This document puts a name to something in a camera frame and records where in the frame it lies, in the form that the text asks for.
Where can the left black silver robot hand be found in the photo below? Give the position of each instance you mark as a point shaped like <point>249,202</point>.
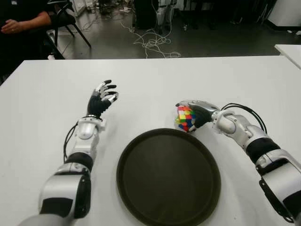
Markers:
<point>97,105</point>

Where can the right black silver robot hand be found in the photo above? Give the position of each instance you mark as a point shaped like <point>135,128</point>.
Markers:
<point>203,113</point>

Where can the multicoloured Rubik's cube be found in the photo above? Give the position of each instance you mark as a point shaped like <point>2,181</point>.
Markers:
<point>184,117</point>

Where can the right silver black robot arm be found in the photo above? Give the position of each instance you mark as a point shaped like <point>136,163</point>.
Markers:
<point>263,146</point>

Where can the left silver black robot arm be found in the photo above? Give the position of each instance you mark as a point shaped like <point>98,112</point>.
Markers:
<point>84,141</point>

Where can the dark brown round plate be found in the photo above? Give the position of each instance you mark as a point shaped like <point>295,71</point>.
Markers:
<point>168,176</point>

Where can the black folding chair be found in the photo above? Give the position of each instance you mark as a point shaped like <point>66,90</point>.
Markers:
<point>67,20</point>

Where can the tall black cabinet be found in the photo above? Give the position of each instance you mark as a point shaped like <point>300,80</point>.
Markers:
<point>145,14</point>

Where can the seated person in black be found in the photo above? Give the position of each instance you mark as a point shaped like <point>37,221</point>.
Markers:
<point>14,42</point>

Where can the white side table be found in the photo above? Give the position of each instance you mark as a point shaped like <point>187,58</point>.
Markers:
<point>290,53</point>

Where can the small white floor object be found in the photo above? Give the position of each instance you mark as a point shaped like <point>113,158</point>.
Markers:
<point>298,33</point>

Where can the white cabinet with black base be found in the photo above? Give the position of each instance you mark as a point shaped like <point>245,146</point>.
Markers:
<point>287,11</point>

